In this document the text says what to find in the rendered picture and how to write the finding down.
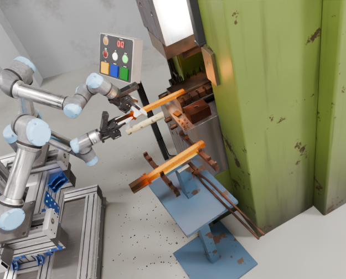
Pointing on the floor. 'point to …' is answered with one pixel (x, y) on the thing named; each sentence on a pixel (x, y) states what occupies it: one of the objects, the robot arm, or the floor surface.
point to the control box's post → (153, 123)
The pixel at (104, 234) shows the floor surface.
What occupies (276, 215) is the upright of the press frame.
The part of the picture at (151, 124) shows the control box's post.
